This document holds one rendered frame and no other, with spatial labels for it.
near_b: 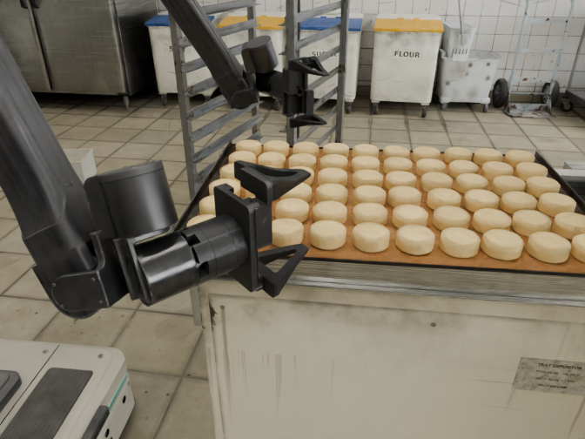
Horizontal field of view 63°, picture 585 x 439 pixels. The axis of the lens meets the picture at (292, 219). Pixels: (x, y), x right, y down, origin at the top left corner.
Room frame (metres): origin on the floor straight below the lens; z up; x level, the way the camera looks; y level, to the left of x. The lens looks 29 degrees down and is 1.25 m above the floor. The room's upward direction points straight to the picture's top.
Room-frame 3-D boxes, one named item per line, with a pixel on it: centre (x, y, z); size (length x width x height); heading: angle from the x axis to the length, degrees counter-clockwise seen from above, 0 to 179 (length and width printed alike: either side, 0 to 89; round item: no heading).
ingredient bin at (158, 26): (4.60, 0.95, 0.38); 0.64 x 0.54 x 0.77; 174
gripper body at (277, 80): (1.04, 0.01, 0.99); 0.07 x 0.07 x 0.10; 39
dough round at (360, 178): (0.73, -0.13, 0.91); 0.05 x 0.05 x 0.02
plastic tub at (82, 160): (2.74, 1.41, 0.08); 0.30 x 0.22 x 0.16; 92
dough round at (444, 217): (0.60, -0.23, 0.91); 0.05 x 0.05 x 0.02
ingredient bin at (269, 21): (4.50, 0.31, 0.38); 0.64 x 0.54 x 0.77; 172
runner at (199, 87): (2.11, 0.28, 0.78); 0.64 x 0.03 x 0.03; 158
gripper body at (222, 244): (0.41, 0.08, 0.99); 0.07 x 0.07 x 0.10; 39
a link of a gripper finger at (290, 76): (0.98, -0.04, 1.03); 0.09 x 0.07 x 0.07; 39
